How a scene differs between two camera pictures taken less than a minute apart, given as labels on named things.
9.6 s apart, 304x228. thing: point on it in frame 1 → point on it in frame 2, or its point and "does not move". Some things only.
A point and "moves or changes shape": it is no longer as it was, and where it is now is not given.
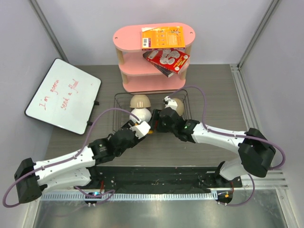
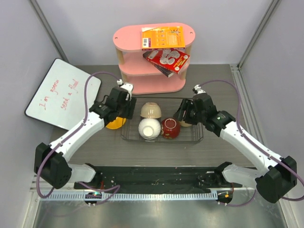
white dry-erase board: [65, 98] does not move
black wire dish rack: [122, 108] moves or changes shape
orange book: [162, 38] does not move
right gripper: [155, 118] → [186, 105]
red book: [173, 60] does not move
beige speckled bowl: [140, 101] → [150, 110]
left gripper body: [134, 141] → [123, 110]
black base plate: [161, 177] does not move
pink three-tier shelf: [138, 75] does not move
